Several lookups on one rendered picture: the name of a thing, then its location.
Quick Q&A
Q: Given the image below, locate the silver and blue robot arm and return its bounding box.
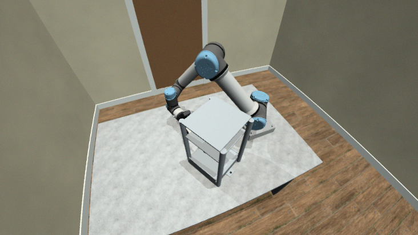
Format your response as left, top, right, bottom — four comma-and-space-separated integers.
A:
164, 42, 269, 130

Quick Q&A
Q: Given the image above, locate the white shelving unit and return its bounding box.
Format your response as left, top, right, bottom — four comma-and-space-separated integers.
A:
179, 96, 254, 187

